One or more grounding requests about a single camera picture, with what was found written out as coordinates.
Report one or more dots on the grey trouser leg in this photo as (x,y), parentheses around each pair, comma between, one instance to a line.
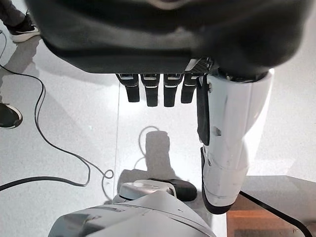
(11,12)

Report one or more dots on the glossy brown stool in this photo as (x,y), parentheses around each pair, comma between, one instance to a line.
(266,217)

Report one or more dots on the robot left hand black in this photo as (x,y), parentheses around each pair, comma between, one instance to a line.
(148,37)

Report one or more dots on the black sneaker white sole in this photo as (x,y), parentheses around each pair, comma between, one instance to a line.
(24,30)
(10,117)

